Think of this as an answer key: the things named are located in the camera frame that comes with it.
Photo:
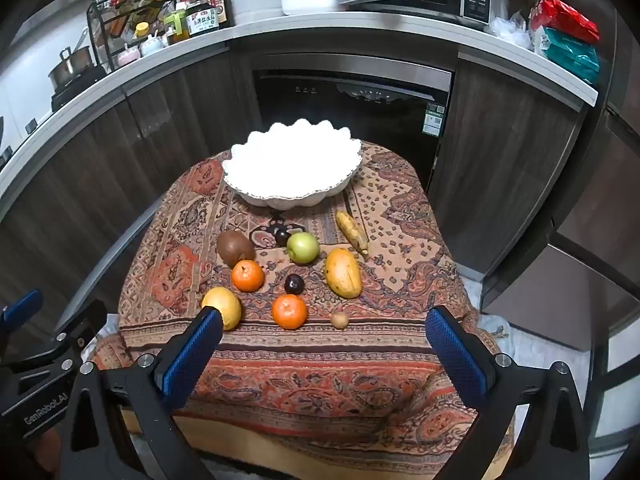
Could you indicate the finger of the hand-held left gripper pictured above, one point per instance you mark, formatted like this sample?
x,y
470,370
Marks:
x,y
82,322
20,307

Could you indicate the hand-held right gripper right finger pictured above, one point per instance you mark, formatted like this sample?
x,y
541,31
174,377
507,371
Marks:
x,y
457,355

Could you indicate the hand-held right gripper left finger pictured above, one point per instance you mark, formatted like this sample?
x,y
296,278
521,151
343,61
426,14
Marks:
x,y
192,355

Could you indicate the yellow lemon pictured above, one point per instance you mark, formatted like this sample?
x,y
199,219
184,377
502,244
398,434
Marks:
x,y
225,305

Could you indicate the orange tangerine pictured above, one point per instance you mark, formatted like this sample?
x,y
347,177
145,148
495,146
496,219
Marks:
x,y
247,276
289,311

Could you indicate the small tan longan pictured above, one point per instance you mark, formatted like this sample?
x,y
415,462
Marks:
x,y
339,320

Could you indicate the yellow mango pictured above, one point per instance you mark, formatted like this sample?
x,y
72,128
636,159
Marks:
x,y
343,274

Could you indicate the white scalloped bowl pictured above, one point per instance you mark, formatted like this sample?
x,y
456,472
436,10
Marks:
x,y
290,165

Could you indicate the brown kiwi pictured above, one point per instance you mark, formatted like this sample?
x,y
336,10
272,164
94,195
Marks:
x,y
235,249

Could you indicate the patterned tablecloth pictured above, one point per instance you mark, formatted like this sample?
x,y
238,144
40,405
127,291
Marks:
x,y
310,375

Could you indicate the dark plum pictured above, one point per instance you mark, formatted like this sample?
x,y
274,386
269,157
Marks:
x,y
283,236
294,284

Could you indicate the green apple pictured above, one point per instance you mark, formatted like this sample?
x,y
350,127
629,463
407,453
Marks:
x,y
303,248

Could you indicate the yellow banana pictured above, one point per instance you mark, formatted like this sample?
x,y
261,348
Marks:
x,y
351,232

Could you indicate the dark wood cabinet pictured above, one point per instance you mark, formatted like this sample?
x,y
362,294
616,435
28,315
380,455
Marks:
x,y
125,160
505,160

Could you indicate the black cooktop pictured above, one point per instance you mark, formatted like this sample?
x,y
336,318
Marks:
x,y
80,87

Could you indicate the green label sticker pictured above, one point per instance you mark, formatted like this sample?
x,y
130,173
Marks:
x,y
435,119

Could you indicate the black built-in dishwasher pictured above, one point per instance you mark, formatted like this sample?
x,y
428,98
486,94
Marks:
x,y
380,125

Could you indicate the steel cooking pot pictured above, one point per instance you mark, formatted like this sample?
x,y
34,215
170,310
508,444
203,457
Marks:
x,y
70,67

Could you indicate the white condiment jar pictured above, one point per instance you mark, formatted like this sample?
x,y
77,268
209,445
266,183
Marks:
x,y
152,46
128,55

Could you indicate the yellow-capped bottle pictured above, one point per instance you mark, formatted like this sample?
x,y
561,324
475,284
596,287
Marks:
x,y
141,31

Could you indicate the green-capped bottle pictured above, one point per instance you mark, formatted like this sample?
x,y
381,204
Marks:
x,y
177,27

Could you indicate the green plastic bag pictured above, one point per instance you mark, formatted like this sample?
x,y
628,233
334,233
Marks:
x,y
572,57

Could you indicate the white plastic bags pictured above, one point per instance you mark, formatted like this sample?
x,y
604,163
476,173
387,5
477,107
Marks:
x,y
510,30

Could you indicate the large soy sauce bottle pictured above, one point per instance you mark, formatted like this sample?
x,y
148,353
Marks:
x,y
202,10

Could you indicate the dark glass bottle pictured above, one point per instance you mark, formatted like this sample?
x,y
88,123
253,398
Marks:
x,y
225,5

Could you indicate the red plastic bag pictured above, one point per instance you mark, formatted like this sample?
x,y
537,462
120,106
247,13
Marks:
x,y
565,17

